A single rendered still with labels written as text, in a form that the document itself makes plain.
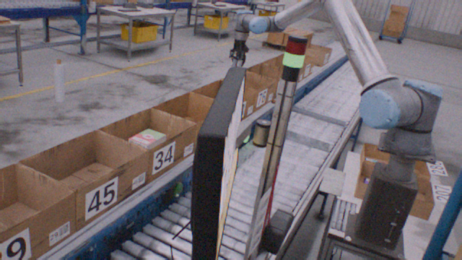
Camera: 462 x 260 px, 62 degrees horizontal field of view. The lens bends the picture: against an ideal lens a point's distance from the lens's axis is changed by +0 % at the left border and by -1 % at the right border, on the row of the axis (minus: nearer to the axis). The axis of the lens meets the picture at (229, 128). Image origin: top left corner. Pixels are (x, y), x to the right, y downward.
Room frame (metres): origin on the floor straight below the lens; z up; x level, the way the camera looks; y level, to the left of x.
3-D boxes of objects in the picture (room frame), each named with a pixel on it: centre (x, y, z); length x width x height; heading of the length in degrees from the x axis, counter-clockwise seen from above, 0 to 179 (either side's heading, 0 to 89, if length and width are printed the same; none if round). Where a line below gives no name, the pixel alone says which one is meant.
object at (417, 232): (1.86, -0.95, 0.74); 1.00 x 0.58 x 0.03; 162
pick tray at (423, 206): (1.89, -0.95, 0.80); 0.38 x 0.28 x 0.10; 71
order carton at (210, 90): (2.38, 0.06, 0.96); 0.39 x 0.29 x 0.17; 157
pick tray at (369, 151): (2.19, -1.05, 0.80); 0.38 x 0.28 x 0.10; 75
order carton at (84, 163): (1.30, 0.52, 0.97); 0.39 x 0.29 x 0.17; 157
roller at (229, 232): (1.41, -0.02, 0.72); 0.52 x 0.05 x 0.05; 67
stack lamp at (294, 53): (0.99, -0.14, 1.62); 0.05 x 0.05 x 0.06
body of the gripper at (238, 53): (2.32, 0.02, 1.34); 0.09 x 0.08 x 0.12; 160
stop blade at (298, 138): (2.45, -0.46, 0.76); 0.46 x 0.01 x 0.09; 67
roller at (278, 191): (1.83, -0.20, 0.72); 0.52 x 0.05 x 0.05; 67
